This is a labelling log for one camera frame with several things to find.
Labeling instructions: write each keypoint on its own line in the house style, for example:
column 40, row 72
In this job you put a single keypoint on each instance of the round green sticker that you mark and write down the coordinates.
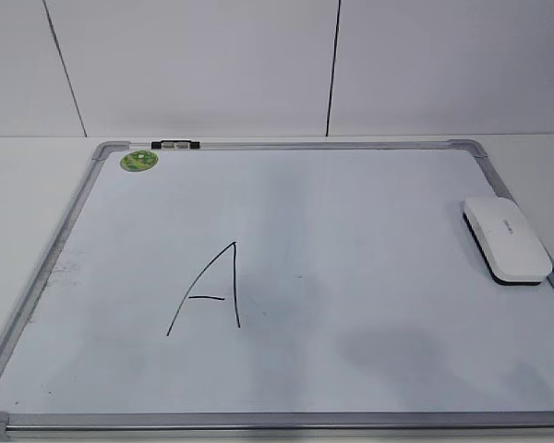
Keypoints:
column 139, row 161

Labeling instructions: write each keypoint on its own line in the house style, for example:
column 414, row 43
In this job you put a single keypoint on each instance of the white whiteboard eraser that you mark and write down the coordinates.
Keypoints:
column 512, row 249

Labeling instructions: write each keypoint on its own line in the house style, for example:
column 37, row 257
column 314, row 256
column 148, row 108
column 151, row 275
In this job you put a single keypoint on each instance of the black marker clip holder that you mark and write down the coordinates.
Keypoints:
column 175, row 145

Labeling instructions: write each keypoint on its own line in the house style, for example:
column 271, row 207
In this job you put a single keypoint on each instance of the white board with grey frame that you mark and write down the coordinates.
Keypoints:
column 277, row 288

